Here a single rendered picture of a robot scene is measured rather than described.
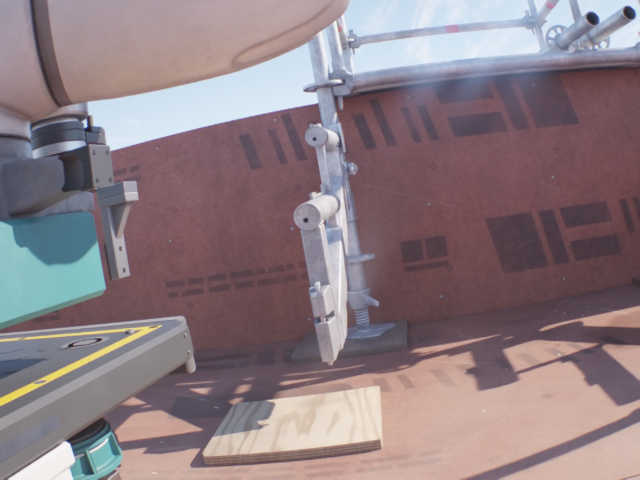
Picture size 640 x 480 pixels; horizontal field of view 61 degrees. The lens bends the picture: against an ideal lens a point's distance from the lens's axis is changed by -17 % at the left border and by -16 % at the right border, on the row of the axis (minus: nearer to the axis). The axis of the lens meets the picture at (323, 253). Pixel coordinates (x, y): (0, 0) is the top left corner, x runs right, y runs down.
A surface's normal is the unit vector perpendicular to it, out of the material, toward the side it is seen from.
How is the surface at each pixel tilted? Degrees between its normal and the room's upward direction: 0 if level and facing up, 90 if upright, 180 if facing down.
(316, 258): 93
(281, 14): 142
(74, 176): 90
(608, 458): 0
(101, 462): 90
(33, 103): 159
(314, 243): 93
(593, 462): 0
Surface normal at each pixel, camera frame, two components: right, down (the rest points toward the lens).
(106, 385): 0.97, -0.14
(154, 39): 0.25, 0.80
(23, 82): 0.55, 0.74
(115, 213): -0.20, 0.11
